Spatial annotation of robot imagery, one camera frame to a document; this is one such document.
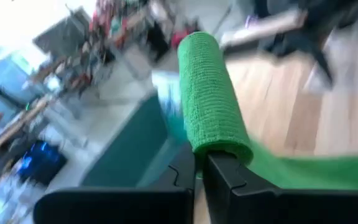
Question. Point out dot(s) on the dark teal plastic bin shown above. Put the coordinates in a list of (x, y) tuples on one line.
[(129, 149)]

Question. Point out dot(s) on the clear plastic bag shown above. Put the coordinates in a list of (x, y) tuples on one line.
[(166, 93)]

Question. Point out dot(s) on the green bandage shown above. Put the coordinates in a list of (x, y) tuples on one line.
[(210, 99)]

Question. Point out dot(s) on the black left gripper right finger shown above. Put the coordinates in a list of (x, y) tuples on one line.
[(275, 207)]

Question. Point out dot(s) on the office chair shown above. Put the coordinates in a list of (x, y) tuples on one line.
[(309, 46)]

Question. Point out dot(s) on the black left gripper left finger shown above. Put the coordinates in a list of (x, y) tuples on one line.
[(120, 207)]

